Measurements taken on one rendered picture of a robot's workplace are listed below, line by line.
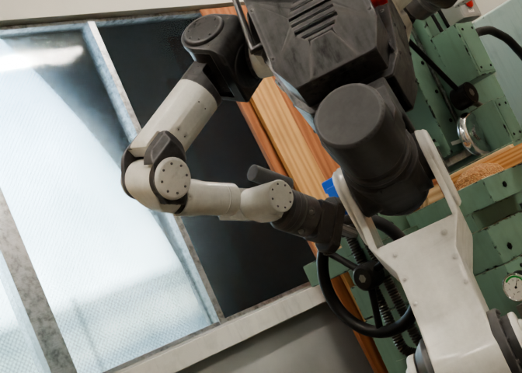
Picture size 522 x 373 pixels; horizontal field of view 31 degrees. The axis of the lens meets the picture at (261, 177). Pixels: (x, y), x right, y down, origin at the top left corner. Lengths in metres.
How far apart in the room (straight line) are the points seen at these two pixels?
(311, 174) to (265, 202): 2.05
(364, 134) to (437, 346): 0.34
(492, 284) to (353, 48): 0.81
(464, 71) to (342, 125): 1.11
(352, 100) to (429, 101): 1.05
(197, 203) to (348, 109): 0.45
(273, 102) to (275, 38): 2.34
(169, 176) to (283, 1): 0.37
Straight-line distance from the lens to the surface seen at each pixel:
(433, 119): 2.48
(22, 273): 3.17
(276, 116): 3.94
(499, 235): 2.20
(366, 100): 1.45
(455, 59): 2.53
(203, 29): 1.83
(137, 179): 1.75
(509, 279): 2.11
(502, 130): 2.47
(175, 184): 1.72
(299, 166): 3.88
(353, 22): 1.61
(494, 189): 2.17
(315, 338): 3.82
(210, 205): 1.81
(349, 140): 1.43
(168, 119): 1.76
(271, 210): 1.87
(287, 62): 1.62
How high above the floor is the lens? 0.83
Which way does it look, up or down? 8 degrees up
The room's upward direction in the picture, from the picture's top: 25 degrees counter-clockwise
